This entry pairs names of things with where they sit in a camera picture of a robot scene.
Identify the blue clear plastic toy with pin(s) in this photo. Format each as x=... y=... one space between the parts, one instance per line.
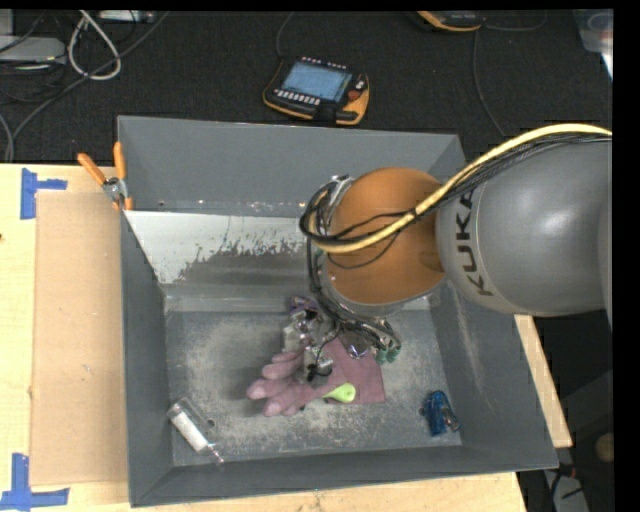
x=438 y=412

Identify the brown cardboard board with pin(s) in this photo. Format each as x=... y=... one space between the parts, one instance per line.
x=75 y=340

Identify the clear tube with white filling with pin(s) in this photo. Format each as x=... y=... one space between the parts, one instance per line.
x=189 y=428

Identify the pink rubber glove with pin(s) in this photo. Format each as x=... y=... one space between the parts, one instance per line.
x=285 y=387

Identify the lime green small plastic piece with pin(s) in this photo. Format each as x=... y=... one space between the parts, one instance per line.
x=343 y=393

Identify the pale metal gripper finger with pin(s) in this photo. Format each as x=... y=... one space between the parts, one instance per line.
x=293 y=337
x=319 y=367

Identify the grey metal bin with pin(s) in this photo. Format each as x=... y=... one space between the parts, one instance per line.
x=210 y=350

